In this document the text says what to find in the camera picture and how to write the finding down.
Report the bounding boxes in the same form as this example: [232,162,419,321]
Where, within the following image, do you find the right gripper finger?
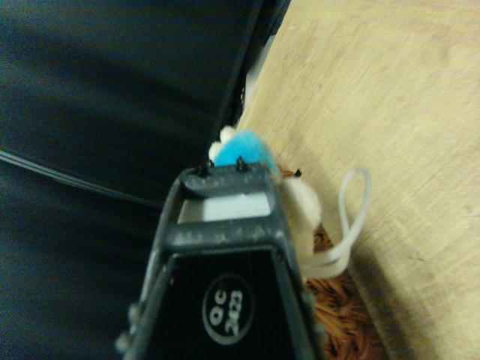
[114,157,320,360]

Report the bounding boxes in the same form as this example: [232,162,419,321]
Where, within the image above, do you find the blue plush toy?
[207,125,373,281]

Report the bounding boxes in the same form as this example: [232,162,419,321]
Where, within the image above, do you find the brown wicker basket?
[279,168,386,360]

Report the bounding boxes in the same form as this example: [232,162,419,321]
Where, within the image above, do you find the curtain stand pole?
[0,148,168,209]

